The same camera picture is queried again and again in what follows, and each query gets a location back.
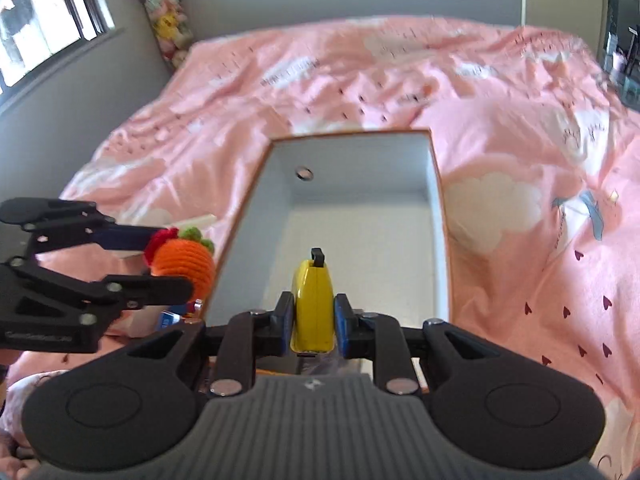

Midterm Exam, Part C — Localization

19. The blue Ocean Park card deck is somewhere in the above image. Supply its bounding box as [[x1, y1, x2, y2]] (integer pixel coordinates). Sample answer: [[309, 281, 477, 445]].
[[155, 311, 182, 330]]

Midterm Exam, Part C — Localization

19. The window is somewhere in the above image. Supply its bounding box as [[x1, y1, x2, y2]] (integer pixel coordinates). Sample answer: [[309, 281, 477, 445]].
[[1, 0, 114, 99]]

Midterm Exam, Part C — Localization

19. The orange crochet fruit toy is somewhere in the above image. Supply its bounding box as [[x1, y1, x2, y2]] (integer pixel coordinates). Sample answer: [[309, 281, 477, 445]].
[[142, 226, 216, 301]]

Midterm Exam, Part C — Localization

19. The hanging plush toy stack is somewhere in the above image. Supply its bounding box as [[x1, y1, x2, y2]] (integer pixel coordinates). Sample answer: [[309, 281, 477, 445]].
[[140, 0, 193, 70]]

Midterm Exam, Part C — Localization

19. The orange white storage box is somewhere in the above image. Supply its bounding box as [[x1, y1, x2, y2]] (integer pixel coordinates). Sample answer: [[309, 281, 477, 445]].
[[202, 128, 454, 376]]

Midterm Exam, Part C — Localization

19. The pink bed duvet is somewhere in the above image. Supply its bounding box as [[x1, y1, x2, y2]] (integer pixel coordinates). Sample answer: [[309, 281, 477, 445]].
[[0, 13, 640, 480]]

